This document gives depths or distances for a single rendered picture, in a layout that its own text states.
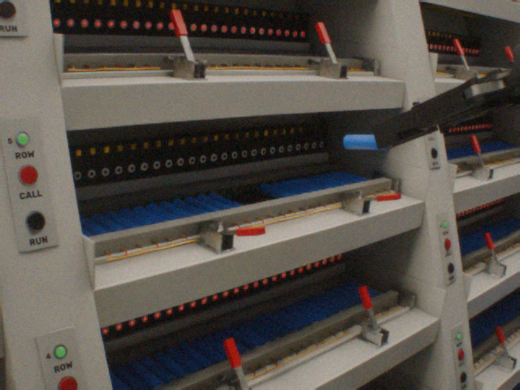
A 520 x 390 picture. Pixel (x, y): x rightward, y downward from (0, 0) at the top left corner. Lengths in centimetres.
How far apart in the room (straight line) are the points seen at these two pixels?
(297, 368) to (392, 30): 56
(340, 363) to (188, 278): 30
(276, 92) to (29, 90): 33
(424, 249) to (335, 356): 26
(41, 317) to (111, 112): 22
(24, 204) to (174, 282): 19
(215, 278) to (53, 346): 21
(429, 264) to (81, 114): 64
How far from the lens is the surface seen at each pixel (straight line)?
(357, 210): 89
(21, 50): 60
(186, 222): 72
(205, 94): 71
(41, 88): 60
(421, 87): 107
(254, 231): 66
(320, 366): 86
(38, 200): 58
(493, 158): 144
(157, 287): 65
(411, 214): 100
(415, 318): 104
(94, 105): 63
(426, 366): 111
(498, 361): 135
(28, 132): 59
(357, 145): 77
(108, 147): 80
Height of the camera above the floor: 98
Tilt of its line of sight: 2 degrees down
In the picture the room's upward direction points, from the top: 9 degrees counter-clockwise
